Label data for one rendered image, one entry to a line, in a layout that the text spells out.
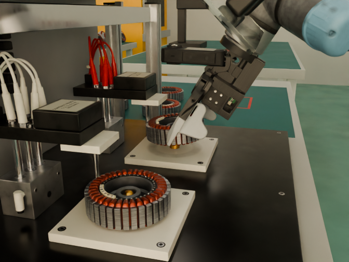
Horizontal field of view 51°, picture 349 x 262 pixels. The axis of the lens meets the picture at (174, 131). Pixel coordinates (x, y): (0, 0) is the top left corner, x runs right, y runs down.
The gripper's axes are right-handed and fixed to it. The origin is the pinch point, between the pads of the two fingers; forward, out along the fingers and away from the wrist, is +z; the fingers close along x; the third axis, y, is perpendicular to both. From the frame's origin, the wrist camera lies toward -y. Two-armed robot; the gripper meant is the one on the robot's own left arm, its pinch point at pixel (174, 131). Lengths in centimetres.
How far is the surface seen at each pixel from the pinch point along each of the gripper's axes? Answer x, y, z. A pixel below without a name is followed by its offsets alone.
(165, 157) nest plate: -5.4, 1.4, 3.0
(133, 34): 323, -112, 66
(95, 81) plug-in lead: -1.9, -17.5, -0.5
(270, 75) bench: 133, 20, 0
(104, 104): -0.5, -14.5, 3.3
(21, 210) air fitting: -29.0, -10.0, 8.8
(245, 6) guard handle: -32.1, 1.4, -26.4
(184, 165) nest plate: -7.5, 5.0, 1.3
